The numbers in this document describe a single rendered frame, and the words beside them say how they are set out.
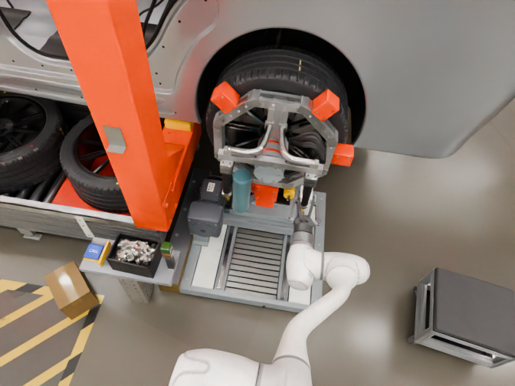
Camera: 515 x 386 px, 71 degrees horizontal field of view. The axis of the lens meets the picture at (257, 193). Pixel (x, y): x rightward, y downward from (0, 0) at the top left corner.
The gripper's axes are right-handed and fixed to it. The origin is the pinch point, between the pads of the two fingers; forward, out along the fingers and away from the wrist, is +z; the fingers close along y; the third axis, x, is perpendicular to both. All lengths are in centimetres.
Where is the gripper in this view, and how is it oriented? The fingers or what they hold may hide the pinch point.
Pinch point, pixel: (306, 194)
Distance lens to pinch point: 153.2
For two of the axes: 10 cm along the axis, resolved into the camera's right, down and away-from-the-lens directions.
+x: 0.7, -5.9, -8.1
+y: 9.9, 1.6, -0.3
